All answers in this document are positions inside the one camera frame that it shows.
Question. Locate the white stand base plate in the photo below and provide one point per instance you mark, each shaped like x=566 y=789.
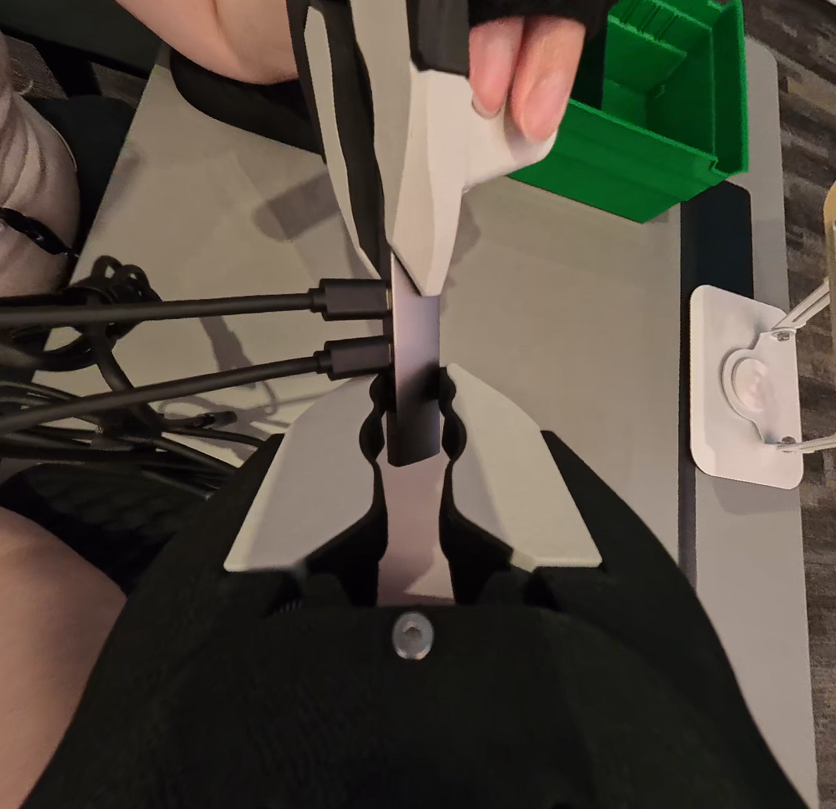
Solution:
x=744 y=391

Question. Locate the person's right leg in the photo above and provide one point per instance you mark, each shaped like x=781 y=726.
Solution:
x=39 y=626

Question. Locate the white shirt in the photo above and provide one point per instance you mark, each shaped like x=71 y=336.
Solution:
x=32 y=168

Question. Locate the black tape strip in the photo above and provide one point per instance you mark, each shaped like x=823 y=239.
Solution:
x=718 y=266

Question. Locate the grey usb hub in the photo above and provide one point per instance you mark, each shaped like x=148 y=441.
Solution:
x=415 y=364

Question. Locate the person's leg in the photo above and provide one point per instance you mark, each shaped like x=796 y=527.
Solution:
x=39 y=626
x=248 y=31

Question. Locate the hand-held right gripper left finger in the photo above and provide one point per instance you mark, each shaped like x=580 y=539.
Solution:
x=300 y=495

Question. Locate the green plastic bin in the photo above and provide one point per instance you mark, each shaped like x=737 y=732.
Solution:
x=653 y=136

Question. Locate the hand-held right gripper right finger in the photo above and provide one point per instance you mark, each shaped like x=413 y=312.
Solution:
x=516 y=489

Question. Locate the person's left leg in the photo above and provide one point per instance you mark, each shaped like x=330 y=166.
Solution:
x=248 y=31

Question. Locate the person's left hand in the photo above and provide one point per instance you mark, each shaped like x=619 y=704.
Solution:
x=529 y=70

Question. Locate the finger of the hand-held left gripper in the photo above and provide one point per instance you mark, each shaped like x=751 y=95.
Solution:
x=379 y=70
x=434 y=188

